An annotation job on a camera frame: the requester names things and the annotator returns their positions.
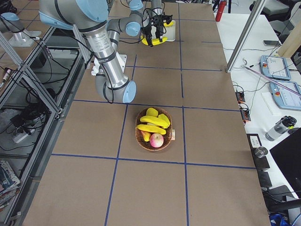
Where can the aluminium frame post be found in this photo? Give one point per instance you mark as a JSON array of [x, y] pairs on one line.
[[256, 11]]

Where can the grey water bottle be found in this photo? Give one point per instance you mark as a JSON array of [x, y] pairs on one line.
[[282, 126]]

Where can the yellow mango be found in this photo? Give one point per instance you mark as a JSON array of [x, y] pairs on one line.
[[146, 135]]

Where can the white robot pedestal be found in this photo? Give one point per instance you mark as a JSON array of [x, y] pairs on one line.
[[98, 70]]

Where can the upper teach pendant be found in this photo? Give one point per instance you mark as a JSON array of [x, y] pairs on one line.
[[275, 67]]

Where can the metal cup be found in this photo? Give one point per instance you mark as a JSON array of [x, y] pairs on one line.
[[260, 152]]

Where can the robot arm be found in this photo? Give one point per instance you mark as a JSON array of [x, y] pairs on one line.
[[150, 5], [91, 19]]

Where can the yellow starfruit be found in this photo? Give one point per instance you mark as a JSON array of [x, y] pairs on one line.
[[152, 112]]

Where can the pink reacher stick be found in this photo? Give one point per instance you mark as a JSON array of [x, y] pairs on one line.
[[271, 80]]

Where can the white bear tray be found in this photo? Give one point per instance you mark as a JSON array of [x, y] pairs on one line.
[[169, 32]]

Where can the teach pendant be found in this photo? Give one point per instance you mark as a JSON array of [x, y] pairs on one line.
[[275, 67], [286, 95]]

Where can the black monitor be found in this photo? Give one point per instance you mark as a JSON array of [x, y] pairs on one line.
[[287, 156]]

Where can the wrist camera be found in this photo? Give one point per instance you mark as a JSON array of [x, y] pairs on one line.
[[167, 19]]

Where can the stack of magazines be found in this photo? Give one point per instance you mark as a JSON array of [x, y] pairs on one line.
[[9, 184]]

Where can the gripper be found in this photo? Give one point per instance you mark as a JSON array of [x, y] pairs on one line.
[[154, 21], [147, 30]]

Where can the lower teach pendant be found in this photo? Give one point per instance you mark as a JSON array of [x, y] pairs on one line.
[[286, 95]]

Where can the woven fruit basket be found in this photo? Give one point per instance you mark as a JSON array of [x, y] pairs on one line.
[[163, 114]]

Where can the black smartphone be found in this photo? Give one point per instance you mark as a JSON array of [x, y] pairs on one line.
[[271, 43]]

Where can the yellow banana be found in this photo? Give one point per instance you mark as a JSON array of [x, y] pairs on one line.
[[154, 41], [169, 24], [155, 120], [151, 129]]

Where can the red yellow apple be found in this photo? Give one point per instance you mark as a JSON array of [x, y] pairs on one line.
[[156, 140]]

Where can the red fire extinguisher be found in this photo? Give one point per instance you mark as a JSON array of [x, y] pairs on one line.
[[221, 7]]

